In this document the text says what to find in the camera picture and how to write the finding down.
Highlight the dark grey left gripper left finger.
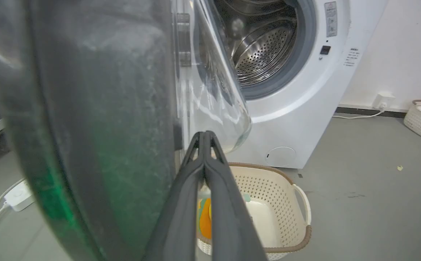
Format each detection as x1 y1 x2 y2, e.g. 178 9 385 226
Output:
142 131 206 261

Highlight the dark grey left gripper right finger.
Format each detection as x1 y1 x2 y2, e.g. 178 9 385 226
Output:
204 131 269 261

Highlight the washing machine door with glass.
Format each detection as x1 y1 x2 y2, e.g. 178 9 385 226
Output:
0 0 252 261

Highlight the white front-load washing machine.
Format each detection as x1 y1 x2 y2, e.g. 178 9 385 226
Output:
210 0 390 169

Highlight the orange yellow toy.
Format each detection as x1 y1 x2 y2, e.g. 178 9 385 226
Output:
197 198 213 240

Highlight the cream perforated laundry basket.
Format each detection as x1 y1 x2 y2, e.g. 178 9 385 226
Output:
196 162 312 261

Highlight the white washing machine power cable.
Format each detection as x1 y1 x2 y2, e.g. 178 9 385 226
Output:
332 107 385 120

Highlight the white wall socket with plug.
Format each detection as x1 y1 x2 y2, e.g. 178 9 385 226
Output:
373 93 396 111

